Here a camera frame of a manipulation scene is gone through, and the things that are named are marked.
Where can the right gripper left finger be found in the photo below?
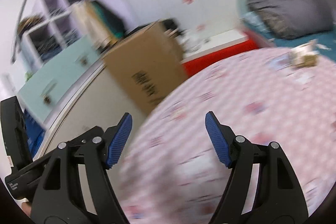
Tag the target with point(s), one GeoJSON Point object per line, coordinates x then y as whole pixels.
{"type": "Point", "coordinates": [116, 138]}

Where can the purple open shelf unit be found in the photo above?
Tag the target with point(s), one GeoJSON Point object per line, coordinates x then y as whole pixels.
{"type": "Point", "coordinates": [46, 31]}

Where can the cream cabinet with handles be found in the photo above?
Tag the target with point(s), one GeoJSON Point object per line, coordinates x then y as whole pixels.
{"type": "Point", "coordinates": [96, 99]}

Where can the small brown white carton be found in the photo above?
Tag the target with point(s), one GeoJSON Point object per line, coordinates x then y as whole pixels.
{"type": "Point", "coordinates": [304, 55]}

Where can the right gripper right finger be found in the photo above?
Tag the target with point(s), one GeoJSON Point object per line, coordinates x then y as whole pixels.
{"type": "Point", "coordinates": [216, 134]}

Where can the teal drawer front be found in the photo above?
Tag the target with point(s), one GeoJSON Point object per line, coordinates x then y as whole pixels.
{"type": "Point", "coordinates": [43, 91]}

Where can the red white low platform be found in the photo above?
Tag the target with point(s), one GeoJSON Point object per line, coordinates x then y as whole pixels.
{"type": "Point", "coordinates": [217, 48]}

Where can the tall brown cardboard box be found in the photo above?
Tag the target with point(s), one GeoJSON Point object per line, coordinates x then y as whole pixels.
{"type": "Point", "coordinates": [147, 66]}

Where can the hanging clothes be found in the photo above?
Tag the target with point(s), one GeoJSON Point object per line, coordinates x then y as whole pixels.
{"type": "Point", "coordinates": [94, 22]}

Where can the grey folded quilt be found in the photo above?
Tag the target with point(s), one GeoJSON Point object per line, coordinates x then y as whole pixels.
{"type": "Point", "coordinates": [292, 19]}

